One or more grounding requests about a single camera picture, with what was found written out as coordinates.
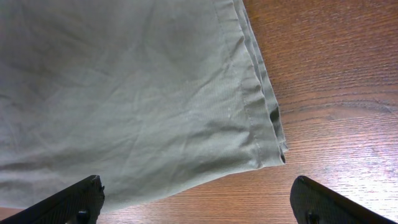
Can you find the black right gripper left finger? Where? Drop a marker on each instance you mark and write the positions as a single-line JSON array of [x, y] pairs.
[[80, 203]]

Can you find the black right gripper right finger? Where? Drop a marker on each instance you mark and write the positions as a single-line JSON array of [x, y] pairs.
[[313, 203]]

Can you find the khaki green shorts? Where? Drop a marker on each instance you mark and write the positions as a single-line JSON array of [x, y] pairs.
[[155, 97]]

